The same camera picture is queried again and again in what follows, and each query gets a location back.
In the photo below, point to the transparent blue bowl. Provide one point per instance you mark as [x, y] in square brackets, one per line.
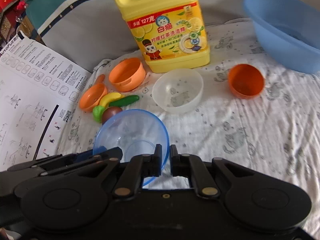
[130, 132]

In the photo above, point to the large blue plastic basin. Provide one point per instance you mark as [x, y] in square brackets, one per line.
[287, 50]

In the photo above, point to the small dark orange bowl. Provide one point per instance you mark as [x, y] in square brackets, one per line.
[246, 85]

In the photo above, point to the yellow toy banana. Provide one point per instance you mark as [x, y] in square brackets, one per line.
[110, 97]

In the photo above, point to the small orange toy pan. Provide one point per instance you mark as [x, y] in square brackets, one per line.
[90, 100]

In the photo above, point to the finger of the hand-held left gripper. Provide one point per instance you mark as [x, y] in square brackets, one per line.
[62, 161]
[82, 158]

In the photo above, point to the yellow detergent pump bottle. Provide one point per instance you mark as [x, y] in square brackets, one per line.
[162, 55]

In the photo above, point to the clear translucent bowl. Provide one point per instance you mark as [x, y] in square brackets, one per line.
[177, 97]

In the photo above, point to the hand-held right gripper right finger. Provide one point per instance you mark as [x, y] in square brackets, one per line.
[174, 160]

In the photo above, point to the light orange plastic bowl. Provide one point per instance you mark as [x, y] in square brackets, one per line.
[130, 80]

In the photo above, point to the white cloth with grey print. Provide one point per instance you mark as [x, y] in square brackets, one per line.
[250, 130]

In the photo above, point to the green toy cucumber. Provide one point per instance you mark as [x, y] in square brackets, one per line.
[126, 100]

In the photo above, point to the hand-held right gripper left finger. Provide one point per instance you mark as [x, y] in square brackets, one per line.
[157, 160]

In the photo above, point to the light green toy fruit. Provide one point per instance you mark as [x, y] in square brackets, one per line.
[98, 113]

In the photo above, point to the white printed instruction sheet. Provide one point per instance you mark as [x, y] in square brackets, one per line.
[30, 92]

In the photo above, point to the brown toy fruit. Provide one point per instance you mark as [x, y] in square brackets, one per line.
[110, 113]

